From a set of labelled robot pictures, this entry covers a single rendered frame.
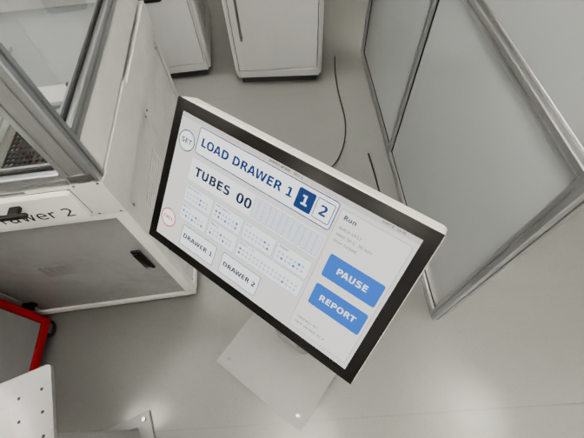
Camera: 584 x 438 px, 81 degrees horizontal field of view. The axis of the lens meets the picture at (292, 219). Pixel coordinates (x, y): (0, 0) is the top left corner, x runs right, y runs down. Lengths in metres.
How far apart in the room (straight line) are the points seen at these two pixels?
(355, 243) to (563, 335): 1.57
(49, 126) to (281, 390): 1.24
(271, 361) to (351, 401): 0.37
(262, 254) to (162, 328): 1.22
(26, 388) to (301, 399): 0.96
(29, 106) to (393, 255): 0.72
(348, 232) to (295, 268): 0.12
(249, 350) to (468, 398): 0.94
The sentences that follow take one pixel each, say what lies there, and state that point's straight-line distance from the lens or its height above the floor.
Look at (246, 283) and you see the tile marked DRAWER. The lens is 0.66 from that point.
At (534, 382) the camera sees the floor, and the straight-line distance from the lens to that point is 1.88.
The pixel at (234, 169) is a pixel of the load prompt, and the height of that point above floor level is 1.14.
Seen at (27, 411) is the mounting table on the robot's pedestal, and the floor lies 0.76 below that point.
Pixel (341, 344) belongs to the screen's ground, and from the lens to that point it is 0.62.
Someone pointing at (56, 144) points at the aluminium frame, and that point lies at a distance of 0.92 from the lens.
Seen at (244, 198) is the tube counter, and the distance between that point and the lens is 0.61.
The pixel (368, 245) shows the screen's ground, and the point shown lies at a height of 1.15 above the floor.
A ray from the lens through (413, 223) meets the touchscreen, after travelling 0.51.
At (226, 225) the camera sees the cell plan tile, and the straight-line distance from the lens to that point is 0.65.
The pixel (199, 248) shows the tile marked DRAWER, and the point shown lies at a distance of 0.71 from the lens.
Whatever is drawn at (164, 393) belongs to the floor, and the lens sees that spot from 1.73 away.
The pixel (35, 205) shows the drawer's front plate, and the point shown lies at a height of 0.90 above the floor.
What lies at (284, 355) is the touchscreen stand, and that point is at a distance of 1.60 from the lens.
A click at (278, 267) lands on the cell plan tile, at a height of 1.05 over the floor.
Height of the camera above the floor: 1.61
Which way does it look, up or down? 59 degrees down
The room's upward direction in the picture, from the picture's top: 4 degrees counter-clockwise
